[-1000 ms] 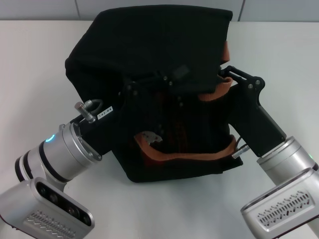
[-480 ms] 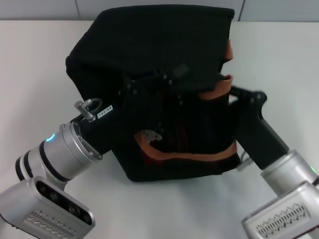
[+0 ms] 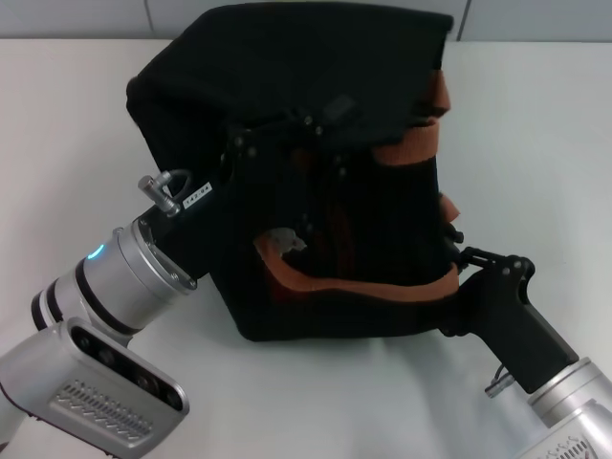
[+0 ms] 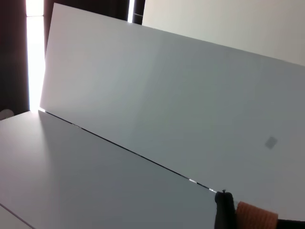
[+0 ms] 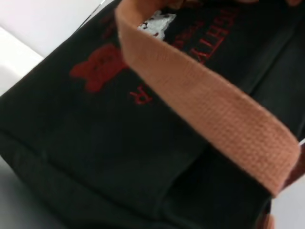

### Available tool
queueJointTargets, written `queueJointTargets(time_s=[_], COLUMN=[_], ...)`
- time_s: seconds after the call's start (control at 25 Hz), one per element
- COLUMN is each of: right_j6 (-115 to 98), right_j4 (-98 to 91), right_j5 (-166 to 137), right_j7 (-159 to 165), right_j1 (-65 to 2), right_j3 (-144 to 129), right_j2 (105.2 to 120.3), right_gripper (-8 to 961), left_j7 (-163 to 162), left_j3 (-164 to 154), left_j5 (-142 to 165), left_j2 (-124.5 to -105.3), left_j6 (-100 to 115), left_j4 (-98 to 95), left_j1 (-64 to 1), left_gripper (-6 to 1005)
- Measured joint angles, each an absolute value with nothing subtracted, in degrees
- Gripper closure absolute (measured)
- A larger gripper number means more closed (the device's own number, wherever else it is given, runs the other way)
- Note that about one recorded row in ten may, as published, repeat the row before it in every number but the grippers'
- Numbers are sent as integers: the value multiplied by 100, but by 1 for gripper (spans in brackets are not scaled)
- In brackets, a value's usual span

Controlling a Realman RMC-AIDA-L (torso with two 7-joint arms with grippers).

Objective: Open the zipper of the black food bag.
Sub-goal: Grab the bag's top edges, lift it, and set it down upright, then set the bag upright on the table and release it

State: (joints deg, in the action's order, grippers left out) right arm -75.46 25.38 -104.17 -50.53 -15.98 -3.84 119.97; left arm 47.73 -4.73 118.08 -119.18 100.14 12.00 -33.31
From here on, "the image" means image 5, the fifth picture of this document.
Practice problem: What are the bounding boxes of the black food bag orange straps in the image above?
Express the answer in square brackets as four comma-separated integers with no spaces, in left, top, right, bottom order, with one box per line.
[0,0,305,229]

